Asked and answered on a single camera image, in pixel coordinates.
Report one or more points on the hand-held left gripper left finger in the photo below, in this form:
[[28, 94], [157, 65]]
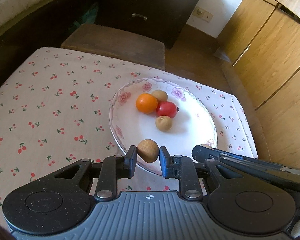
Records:
[[131, 160]]

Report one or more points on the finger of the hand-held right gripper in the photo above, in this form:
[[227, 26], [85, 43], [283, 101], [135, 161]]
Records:
[[207, 153], [245, 163]]

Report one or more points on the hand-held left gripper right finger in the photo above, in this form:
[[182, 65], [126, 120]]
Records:
[[165, 162]]

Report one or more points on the white floral-rimmed plate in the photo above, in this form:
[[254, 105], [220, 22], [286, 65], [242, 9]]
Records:
[[190, 125]]

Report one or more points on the red tomato with stem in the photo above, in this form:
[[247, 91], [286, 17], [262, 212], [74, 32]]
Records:
[[166, 109]]

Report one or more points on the large orange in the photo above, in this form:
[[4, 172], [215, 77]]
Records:
[[146, 103]]

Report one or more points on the cherry print tablecloth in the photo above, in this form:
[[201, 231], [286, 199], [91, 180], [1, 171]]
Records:
[[52, 110]]

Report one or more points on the light wooden wardrobe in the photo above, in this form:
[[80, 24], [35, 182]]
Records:
[[277, 62]]

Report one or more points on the brown wooden stool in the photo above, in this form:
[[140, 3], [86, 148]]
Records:
[[115, 43]]

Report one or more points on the teal cloth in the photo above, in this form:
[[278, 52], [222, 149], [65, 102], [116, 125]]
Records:
[[86, 17]]

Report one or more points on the dark wooden nightstand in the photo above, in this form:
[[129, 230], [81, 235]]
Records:
[[152, 7]]

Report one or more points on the beige wall socket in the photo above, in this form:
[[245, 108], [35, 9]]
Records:
[[203, 14]]

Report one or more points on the dark wooden bed frame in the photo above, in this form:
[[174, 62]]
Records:
[[47, 25]]

